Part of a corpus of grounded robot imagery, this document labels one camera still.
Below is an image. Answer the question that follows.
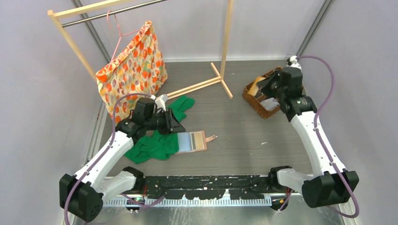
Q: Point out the pink leather card holder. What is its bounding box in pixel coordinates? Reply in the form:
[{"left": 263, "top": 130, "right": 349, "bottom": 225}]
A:
[{"left": 176, "top": 130, "right": 217, "bottom": 154}]

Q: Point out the floral orange tote bag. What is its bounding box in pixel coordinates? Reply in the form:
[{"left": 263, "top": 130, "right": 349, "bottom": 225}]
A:
[{"left": 95, "top": 21, "right": 168, "bottom": 123}]

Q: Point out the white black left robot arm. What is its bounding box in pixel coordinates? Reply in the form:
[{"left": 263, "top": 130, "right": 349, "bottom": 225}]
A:
[{"left": 59, "top": 94, "right": 185, "bottom": 225}]

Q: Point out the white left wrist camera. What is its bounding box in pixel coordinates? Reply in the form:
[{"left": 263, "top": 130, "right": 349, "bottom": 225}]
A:
[{"left": 150, "top": 94, "right": 168, "bottom": 111}]

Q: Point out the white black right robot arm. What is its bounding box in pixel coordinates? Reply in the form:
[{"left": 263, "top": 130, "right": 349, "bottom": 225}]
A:
[{"left": 257, "top": 67, "right": 359, "bottom": 208}]

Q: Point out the pink wire hanger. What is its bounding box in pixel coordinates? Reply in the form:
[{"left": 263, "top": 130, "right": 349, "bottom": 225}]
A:
[{"left": 107, "top": 10, "right": 144, "bottom": 64}]

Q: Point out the woven wicker divided basket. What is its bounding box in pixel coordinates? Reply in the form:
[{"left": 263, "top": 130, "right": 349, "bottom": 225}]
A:
[{"left": 242, "top": 67, "right": 305, "bottom": 120}]

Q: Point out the wooden clothes rack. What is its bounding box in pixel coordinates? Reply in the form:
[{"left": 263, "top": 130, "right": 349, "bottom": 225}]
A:
[{"left": 47, "top": 0, "right": 234, "bottom": 108}]

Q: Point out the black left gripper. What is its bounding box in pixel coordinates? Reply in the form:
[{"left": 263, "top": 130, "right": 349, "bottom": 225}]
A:
[{"left": 145, "top": 108, "right": 185, "bottom": 135}]

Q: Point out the orange credit card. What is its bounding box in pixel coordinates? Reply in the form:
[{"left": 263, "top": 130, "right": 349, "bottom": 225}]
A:
[{"left": 248, "top": 76, "right": 266, "bottom": 97}]

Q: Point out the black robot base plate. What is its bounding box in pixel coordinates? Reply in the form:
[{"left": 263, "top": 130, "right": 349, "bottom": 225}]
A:
[{"left": 124, "top": 175, "right": 289, "bottom": 200}]

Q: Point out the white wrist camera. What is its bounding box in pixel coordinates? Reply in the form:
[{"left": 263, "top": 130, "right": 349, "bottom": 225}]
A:
[
  {"left": 150, "top": 94, "right": 168, "bottom": 111},
  {"left": 286, "top": 55, "right": 302, "bottom": 70}
]

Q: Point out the white card in basket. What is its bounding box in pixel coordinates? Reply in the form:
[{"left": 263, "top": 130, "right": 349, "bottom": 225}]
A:
[{"left": 260, "top": 97, "right": 279, "bottom": 111}]

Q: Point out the aluminium frame rail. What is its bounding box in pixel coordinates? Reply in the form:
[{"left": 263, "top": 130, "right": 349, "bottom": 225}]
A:
[{"left": 103, "top": 174, "right": 302, "bottom": 208}]

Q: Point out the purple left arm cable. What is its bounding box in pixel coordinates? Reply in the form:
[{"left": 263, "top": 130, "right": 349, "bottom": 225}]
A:
[{"left": 63, "top": 93, "right": 165, "bottom": 225}]

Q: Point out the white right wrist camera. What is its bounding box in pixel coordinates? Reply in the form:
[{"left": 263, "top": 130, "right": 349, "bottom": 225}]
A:
[{"left": 286, "top": 55, "right": 302, "bottom": 70}]

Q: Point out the green cloth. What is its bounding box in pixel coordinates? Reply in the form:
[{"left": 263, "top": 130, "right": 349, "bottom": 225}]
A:
[{"left": 124, "top": 96, "right": 195, "bottom": 164}]

